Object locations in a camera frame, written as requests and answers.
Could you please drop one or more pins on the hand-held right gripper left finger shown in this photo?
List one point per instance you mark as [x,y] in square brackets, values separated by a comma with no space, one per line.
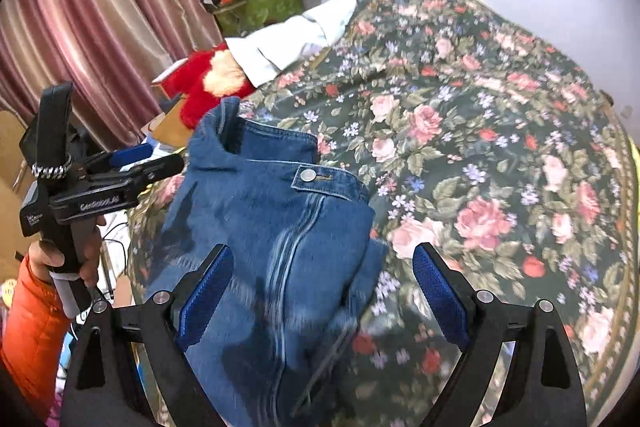
[207,292]

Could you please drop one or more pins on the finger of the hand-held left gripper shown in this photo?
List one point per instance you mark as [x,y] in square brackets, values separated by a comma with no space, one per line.
[165,169]
[130,155]

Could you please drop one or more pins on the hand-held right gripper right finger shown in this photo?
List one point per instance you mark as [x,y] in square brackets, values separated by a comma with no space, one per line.
[440,297]

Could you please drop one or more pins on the blue denim jacket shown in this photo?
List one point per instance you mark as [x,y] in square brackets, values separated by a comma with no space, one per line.
[280,227]

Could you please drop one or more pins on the person's left forearm orange sleeve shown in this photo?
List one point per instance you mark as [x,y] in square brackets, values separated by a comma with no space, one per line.
[30,332]

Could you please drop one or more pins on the person's left hand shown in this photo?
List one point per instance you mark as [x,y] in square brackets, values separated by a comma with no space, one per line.
[90,252]

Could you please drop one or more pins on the brown cardboard box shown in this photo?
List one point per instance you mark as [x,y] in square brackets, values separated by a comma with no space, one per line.
[170,127]

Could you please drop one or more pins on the red plush toy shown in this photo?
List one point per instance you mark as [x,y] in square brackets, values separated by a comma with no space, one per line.
[200,82]

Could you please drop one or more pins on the light wooden furniture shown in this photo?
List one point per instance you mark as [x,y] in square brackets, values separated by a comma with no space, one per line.
[10,147]

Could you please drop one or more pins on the pink striped curtain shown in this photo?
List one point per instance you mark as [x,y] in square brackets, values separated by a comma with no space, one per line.
[100,7]

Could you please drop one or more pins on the dark floral blanket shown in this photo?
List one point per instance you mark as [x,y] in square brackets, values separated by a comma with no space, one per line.
[500,132]

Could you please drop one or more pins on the white shirt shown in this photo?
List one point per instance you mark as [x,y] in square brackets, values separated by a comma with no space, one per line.
[290,37]

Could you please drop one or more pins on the green floral box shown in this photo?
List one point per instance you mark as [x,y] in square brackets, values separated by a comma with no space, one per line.
[260,9]

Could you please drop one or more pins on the white wall outlet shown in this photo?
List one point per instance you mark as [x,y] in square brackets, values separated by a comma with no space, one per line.
[625,111]

